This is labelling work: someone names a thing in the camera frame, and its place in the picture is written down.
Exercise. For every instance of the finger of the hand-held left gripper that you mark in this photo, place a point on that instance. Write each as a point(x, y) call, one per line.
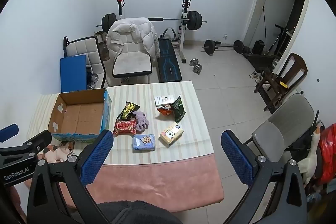
point(9, 132)
point(31, 148)

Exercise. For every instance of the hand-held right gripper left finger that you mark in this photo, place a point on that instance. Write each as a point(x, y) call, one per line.
point(95, 158)

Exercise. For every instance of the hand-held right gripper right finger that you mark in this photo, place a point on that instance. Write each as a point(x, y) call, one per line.
point(237, 158)

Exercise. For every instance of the red snack packet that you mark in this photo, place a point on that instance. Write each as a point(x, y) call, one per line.
point(125, 127)

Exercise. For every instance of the cardboard box blue sides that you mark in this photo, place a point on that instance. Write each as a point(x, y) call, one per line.
point(78, 113)

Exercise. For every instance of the blue tissue pack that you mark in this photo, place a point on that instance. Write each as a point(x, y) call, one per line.
point(143, 142)

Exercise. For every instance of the black yellow snack packet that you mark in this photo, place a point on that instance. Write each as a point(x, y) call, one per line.
point(127, 109)

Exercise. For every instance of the yellow tissue pack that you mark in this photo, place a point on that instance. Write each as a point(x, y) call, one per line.
point(171, 133)

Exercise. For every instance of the dark green snack packet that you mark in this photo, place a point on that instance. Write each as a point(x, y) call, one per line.
point(179, 108)

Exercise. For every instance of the orange snack packet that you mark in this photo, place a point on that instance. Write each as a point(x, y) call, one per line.
point(164, 110)

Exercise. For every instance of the pink cat plush toy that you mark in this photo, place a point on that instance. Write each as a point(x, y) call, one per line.
point(59, 153)

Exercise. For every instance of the striped tablecloth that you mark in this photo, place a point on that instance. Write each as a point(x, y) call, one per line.
point(183, 145)

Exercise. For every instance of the pink blanket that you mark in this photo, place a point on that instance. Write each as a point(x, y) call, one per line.
point(157, 182)

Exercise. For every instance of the grey folding chair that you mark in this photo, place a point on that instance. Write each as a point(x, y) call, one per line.
point(291, 116)

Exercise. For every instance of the person's dark fleece clothing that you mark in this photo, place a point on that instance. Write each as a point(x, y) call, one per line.
point(136, 213)

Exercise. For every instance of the white goose plush toy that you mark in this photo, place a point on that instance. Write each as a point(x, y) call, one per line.
point(312, 158)

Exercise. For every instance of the white shoe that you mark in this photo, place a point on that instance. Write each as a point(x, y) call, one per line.
point(259, 78)
point(253, 75)

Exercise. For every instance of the blue board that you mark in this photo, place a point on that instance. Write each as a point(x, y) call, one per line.
point(73, 73)

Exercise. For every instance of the small yellow tool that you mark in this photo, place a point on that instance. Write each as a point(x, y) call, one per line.
point(284, 84)

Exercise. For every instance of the small white flat box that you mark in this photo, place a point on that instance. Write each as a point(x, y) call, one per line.
point(161, 100)

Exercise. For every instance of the red plastic bag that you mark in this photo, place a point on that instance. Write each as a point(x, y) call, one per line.
point(328, 150)

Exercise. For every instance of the white padded chair black trim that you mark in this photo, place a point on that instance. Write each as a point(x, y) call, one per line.
point(132, 64)

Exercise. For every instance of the dark wooden chair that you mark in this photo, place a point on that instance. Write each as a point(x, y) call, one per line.
point(296, 66)

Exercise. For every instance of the brown bag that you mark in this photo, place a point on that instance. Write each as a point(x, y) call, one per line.
point(104, 49)

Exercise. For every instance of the white quilted chair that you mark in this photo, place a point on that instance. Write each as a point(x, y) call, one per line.
point(81, 47)

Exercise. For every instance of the black bag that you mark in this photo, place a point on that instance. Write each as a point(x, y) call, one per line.
point(258, 47)

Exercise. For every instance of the short barbell black plates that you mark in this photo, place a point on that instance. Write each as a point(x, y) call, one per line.
point(210, 47)

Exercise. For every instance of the black blue weight bench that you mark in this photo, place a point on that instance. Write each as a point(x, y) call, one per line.
point(168, 64)

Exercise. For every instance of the black kick scooter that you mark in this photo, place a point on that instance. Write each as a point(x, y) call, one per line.
point(278, 35)

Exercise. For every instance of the white puffer jacket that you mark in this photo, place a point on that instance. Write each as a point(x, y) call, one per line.
point(131, 32)

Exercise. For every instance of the barbell with black plates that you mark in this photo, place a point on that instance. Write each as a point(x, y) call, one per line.
point(194, 19)

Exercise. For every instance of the white door frame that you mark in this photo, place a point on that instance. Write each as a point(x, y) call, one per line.
point(258, 3)

